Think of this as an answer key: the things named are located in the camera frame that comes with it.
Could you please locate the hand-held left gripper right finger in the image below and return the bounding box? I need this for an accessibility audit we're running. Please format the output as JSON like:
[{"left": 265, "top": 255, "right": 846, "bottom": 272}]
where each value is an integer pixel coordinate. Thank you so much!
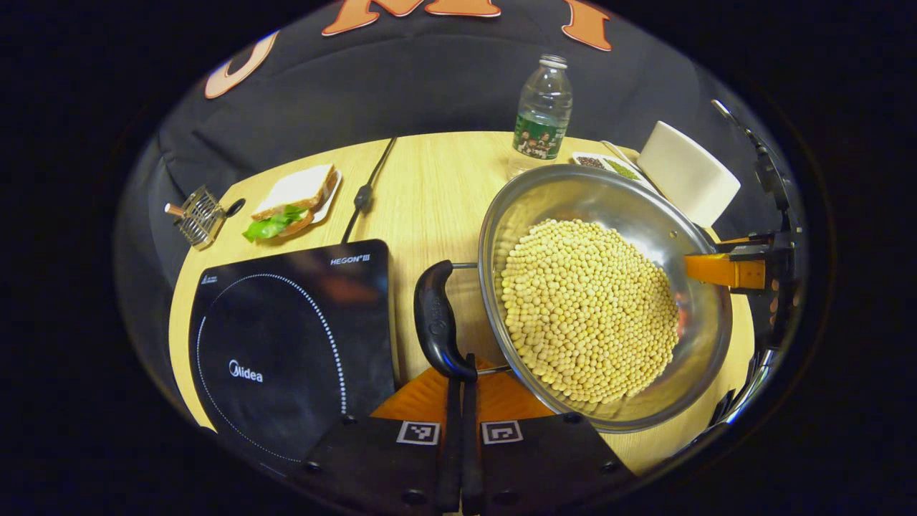
[{"left": 462, "top": 353, "right": 638, "bottom": 516}]

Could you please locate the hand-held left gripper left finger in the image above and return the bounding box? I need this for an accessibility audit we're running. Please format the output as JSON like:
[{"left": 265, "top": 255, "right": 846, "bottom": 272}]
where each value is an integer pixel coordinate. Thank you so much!
[{"left": 290, "top": 365, "right": 463, "bottom": 516}]

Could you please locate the pile of yellow soybeans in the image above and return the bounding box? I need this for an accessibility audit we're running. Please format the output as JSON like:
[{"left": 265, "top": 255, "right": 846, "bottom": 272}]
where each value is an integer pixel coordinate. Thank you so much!
[{"left": 498, "top": 219, "right": 681, "bottom": 403}]

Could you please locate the steel pot with black handle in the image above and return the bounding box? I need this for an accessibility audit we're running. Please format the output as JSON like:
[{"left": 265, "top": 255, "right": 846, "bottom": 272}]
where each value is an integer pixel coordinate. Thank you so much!
[{"left": 413, "top": 163, "right": 734, "bottom": 434}]

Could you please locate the black induction cooktop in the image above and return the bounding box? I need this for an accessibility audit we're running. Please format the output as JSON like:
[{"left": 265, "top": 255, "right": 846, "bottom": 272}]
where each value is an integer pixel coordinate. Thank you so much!
[{"left": 188, "top": 239, "right": 397, "bottom": 467}]

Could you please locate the white toaster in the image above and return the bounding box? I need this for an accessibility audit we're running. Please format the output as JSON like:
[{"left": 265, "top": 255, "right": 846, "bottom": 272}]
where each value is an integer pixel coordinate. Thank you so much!
[{"left": 636, "top": 120, "right": 742, "bottom": 229}]

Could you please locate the white divided bean dish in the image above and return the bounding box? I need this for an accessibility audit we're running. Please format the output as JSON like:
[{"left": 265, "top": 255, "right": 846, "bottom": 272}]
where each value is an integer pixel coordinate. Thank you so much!
[{"left": 571, "top": 151, "right": 656, "bottom": 191}]

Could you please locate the clear plastic water bottle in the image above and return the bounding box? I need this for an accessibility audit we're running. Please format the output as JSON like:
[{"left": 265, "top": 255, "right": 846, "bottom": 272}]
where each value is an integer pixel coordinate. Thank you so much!
[{"left": 507, "top": 54, "right": 574, "bottom": 180}]

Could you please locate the white plate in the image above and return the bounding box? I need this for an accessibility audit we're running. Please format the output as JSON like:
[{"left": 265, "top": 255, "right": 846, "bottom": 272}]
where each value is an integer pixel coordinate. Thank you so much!
[{"left": 308, "top": 168, "right": 343, "bottom": 224}]

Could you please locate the sandwich with lettuce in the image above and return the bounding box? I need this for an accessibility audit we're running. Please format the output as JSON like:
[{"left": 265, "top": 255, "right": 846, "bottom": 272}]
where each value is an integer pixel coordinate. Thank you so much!
[{"left": 242, "top": 163, "right": 339, "bottom": 243}]

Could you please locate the black power cable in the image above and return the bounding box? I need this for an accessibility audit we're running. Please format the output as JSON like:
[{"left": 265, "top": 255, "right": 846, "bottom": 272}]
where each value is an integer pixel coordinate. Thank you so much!
[{"left": 340, "top": 136, "right": 398, "bottom": 244}]

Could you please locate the metal wire grill basket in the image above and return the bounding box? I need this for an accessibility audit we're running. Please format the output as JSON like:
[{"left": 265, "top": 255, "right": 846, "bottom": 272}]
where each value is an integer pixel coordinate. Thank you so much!
[{"left": 163, "top": 185, "right": 246, "bottom": 250}]

